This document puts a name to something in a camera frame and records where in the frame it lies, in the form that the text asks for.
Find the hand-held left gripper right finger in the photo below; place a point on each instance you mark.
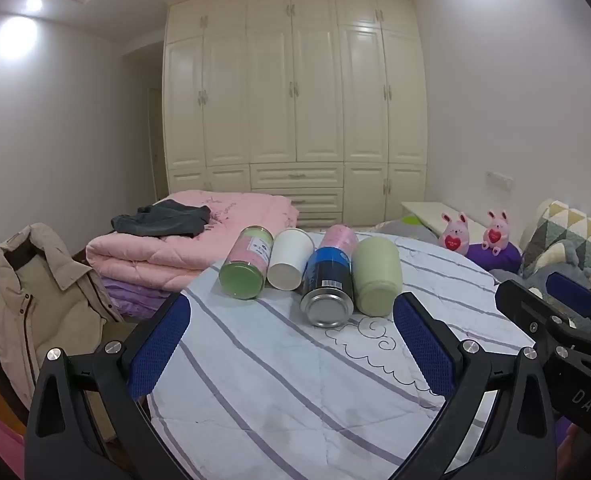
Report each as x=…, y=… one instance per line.
x=424, y=346

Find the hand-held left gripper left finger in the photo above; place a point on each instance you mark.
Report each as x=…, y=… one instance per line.
x=159, y=346

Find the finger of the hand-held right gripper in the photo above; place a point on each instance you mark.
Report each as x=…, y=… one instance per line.
x=528, y=310
x=573, y=296

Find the pale green cup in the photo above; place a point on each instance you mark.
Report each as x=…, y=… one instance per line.
x=375, y=275

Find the pink cup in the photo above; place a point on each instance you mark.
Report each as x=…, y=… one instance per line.
x=338, y=237

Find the white paper cup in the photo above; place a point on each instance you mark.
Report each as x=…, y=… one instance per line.
x=289, y=256

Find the grey plush toy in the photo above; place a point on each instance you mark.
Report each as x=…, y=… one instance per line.
x=550, y=262

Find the folded purple quilt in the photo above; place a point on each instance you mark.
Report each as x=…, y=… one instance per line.
x=135, y=297

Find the purple cushion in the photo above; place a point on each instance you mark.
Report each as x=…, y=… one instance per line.
x=495, y=260

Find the triangle patterned pillow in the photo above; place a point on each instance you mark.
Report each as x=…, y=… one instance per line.
x=570, y=225

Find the pink bunny plush toy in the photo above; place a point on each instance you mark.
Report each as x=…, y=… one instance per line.
x=495, y=235
x=455, y=237

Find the folded pink quilt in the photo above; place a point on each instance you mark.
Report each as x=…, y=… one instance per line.
x=175, y=255

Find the grey blanket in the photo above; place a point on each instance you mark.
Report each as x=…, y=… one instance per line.
x=410, y=232

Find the blue can with metal base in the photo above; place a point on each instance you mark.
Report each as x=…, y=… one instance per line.
x=328, y=280

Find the green jar with pink label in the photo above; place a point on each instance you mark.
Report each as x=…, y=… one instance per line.
x=248, y=260

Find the dark grey garment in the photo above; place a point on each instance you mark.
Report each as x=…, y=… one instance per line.
x=163, y=220

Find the beige jacket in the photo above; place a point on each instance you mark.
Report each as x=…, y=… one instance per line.
x=40, y=300

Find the striped white bed sheet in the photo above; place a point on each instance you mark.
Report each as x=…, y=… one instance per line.
x=285, y=385

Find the cream wardrobe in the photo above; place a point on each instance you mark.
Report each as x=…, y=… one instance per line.
x=295, y=100

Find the ceiling spotlight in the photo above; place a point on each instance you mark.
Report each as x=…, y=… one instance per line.
x=33, y=3

